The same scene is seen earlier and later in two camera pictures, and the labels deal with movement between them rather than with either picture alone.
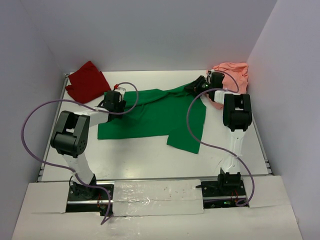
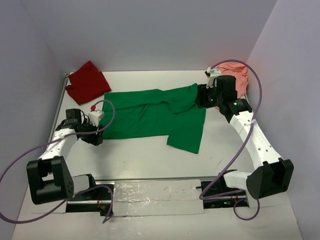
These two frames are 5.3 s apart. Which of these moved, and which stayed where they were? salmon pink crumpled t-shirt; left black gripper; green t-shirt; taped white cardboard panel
Moved: left black gripper
Stayed: taped white cardboard panel; salmon pink crumpled t-shirt; green t-shirt
